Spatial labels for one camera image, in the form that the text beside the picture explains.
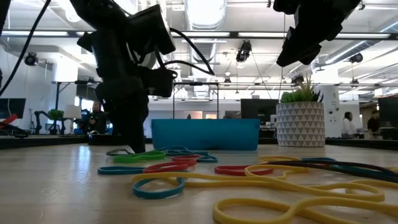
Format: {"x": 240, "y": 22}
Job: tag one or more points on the red angled bar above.
{"x": 9, "y": 119}

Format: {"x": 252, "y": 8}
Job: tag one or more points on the white table lamp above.
{"x": 73, "y": 112}

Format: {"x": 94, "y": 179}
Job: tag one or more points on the overhead light bar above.
{"x": 233, "y": 35}

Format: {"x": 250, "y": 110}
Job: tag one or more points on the black aluminium table frame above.
{"x": 37, "y": 141}

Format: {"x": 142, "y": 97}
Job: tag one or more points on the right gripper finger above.
{"x": 292, "y": 53}
{"x": 311, "y": 57}

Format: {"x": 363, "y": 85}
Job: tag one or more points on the small background potted plant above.
{"x": 56, "y": 114}

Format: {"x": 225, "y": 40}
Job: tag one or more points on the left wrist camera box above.
{"x": 152, "y": 28}

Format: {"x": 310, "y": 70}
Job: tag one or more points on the blue plastic bin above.
{"x": 205, "y": 133}

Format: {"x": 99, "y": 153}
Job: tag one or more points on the green rubber band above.
{"x": 130, "y": 158}

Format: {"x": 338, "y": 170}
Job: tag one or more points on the succulent in patterned white pot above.
{"x": 300, "y": 124}

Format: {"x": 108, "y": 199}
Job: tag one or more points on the background black robot arm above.
{"x": 37, "y": 118}

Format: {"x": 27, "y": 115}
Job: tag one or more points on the person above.
{"x": 98, "y": 119}
{"x": 373, "y": 124}
{"x": 348, "y": 126}

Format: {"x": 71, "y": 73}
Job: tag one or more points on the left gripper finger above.
{"x": 115, "y": 105}
{"x": 136, "y": 118}

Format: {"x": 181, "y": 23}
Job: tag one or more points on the large black monitor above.
{"x": 258, "y": 109}

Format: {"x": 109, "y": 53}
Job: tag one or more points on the black ceiling spotlight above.
{"x": 31, "y": 59}
{"x": 244, "y": 51}
{"x": 356, "y": 58}

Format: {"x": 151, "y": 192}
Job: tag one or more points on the red rubber band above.
{"x": 168, "y": 168}
{"x": 186, "y": 157}
{"x": 217, "y": 170}

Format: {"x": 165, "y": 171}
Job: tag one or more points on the thin black rubber band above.
{"x": 311, "y": 163}

